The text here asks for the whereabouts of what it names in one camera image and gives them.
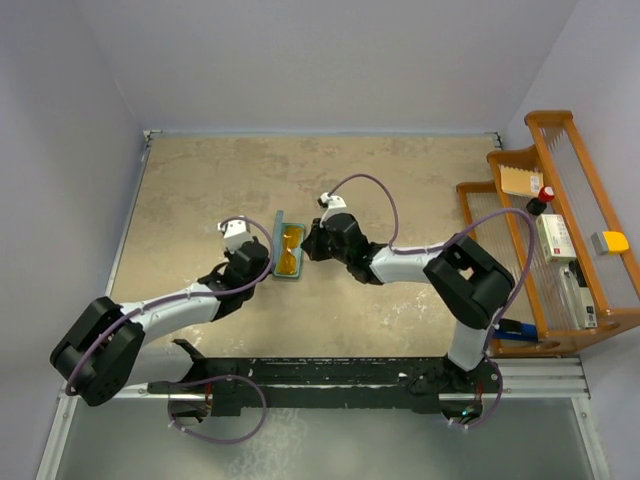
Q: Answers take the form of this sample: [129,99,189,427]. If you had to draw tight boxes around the orange sunglasses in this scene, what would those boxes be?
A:
[276,225,303,276]

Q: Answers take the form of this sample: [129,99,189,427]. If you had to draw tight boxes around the blue-grey glasses case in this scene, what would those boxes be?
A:
[272,210,306,280]

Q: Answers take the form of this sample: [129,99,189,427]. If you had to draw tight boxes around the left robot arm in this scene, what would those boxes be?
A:
[50,238,271,406]

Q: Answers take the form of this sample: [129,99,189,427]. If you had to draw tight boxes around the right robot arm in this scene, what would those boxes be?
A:
[301,213,516,391]

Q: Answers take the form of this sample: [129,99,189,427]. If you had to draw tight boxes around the brown cardboard envelope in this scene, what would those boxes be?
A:
[499,165,544,198]

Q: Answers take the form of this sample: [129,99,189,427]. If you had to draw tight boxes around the blue black tool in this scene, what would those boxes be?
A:
[494,318,539,343]

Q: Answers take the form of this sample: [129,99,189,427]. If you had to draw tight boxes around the red black bottle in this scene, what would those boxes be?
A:
[526,185,555,216]

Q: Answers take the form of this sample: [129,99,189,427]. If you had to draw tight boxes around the wooden tiered rack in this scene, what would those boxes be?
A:
[456,110,639,357]

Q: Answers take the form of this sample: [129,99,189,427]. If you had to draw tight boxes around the white red box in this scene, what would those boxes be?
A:
[536,214,576,263]

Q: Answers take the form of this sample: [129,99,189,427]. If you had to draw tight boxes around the white black stapler device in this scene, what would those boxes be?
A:
[559,259,598,329]

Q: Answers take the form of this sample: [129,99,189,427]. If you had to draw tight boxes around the yellow grey sponge block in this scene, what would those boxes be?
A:
[591,231,630,255]

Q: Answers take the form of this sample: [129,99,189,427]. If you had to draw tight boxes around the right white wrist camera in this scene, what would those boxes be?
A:
[317,192,348,221]

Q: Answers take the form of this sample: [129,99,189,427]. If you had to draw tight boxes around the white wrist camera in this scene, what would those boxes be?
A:
[317,192,348,221]
[217,216,253,254]

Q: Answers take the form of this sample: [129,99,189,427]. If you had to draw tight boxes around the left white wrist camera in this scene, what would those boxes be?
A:
[217,216,253,254]

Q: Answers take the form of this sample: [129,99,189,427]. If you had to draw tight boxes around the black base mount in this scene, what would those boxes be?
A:
[148,340,502,418]

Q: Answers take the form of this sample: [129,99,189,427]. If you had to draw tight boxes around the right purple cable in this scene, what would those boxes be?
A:
[319,173,538,431]

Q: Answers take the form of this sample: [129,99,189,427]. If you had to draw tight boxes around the aluminium frame rail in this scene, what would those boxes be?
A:
[57,356,593,400]

